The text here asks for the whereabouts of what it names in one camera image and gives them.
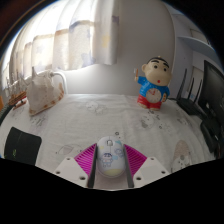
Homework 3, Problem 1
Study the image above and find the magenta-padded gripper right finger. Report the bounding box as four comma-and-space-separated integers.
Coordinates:
122, 143, 170, 189

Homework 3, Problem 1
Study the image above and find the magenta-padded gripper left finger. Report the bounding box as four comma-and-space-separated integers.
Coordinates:
53, 143, 99, 189

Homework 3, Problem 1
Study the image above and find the white cartoon-print computer mouse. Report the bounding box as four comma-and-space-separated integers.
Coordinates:
95, 134, 127, 179

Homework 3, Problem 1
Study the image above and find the black mouse pad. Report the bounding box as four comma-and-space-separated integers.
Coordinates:
3, 126, 43, 167

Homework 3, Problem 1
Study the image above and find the white cartoon-print tablecloth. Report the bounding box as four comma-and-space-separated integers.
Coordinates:
0, 93, 216, 191

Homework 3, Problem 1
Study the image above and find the black router with antennas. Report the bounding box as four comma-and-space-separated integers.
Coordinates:
174, 68, 208, 118

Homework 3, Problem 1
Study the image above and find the large white conch shell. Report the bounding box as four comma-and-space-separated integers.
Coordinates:
25, 66, 65, 117

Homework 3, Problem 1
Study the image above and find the cartoon boy figurine clock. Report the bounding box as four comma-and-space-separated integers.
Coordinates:
134, 56, 173, 111

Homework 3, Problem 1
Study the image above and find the white chair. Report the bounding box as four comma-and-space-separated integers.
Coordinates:
49, 69, 68, 95

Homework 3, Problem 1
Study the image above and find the wooden model sailing ship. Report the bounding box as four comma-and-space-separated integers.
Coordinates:
6, 71, 28, 109

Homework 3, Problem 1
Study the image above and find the black computer monitor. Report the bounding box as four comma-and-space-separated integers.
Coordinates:
199, 59, 224, 158

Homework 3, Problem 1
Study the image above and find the white star-print curtain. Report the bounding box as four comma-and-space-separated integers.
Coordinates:
1, 0, 121, 91

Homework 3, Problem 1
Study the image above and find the white wall shelf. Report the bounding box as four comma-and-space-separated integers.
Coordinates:
173, 6, 218, 58

